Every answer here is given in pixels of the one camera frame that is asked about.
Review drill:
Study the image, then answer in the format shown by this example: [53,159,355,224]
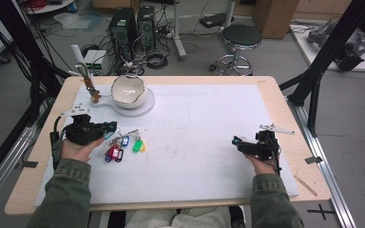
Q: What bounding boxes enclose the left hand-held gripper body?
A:
[60,105,106,146]

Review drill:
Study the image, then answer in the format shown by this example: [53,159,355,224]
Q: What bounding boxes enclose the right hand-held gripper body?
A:
[251,123,296,162]

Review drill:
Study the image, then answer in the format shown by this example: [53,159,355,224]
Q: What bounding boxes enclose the key bunch with coloured tags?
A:
[97,127,147,164]

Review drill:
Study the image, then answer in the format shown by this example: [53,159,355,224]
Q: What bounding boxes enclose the person's right hand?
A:
[245,154,281,176]

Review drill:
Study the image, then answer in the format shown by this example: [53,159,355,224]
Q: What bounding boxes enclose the person's left hand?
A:
[60,136,106,164]

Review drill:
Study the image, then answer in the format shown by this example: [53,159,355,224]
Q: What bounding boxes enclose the white round base tray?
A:
[89,86,156,119]

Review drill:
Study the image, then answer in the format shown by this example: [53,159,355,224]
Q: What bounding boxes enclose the white egg-shaped ceramic bowl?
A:
[110,74,147,110]

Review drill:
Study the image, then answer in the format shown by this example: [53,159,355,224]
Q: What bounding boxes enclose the white table mat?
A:
[34,84,299,207]

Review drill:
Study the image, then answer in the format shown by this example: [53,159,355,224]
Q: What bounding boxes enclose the black tape piece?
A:
[20,160,39,169]
[304,156,324,165]

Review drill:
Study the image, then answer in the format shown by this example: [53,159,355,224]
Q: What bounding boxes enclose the thin wooden stick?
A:
[294,175,318,198]

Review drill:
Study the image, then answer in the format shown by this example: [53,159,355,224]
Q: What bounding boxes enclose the white box with green display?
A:
[94,50,107,76]
[84,49,97,75]

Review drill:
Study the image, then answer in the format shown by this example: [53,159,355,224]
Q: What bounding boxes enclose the black tape cross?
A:
[307,203,336,221]

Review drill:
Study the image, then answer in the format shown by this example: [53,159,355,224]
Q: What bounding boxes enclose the large black computer tower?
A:
[108,7,138,62]

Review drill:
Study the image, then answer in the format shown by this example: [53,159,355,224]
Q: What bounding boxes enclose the person's lap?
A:
[125,205,233,228]

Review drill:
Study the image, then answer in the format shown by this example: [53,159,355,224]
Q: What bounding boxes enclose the small black computer tower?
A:
[136,5,157,52]

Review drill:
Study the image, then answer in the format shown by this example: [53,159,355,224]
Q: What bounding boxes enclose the black round stool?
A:
[208,24,263,76]

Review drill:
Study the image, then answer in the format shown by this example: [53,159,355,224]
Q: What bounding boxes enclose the white desk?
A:
[170,0,236,62]

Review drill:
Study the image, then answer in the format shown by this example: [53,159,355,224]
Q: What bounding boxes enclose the clear plastic bag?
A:
[53,12,93,30]

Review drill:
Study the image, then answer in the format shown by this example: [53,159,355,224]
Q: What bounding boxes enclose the flat black power box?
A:
[199,12,233,29]

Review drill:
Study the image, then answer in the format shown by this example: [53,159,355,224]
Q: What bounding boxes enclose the round white low table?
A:
[22,0,77,15]

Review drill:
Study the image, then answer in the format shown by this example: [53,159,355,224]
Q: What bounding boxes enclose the tall cardboard box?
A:
[252,0,300,40]

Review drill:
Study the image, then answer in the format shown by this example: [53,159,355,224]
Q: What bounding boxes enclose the grey robot device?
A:
[307,22,365,72]

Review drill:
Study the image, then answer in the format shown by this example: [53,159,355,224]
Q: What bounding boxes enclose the right hand-held gripper cable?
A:
[270,141,283,176]

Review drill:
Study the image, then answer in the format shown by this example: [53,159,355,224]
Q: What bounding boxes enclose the hand-held gripper cable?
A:
[270,141,283,176]
[49,115,65,171]

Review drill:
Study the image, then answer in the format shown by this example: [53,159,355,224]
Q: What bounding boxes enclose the left hand-held gripper cable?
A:
[49,115,65,171]

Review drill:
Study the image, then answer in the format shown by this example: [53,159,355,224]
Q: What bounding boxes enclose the brown orange hanging keychain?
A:
[84,77,102,105]

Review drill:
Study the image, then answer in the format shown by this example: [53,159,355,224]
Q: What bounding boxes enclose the aluminium floor rail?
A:
[0,125,38,211]
[285,94,357,228]

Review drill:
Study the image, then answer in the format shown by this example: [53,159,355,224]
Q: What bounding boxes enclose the coil of black cables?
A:
[144,50,169,70]

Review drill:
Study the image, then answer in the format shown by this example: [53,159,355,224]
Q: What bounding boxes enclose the black metal frame strut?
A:
[0,0,72,191]
[279,0,365,138]

